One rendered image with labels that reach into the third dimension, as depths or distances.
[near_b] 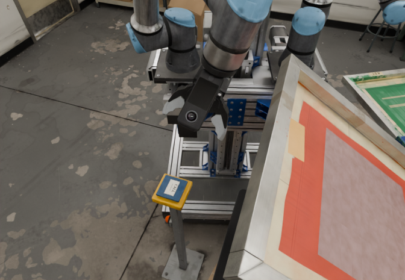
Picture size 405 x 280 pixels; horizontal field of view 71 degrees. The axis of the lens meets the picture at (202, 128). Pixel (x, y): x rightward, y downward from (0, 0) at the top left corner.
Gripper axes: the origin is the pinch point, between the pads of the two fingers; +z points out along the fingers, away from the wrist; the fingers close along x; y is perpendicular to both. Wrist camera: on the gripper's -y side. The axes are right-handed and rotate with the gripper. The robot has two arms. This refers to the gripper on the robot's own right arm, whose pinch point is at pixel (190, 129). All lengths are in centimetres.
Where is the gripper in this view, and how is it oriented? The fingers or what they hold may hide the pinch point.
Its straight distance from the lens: 66.3
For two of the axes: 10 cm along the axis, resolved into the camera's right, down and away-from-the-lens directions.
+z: -2.8, 5.8, 7.6
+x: -9.0, -4.3, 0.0
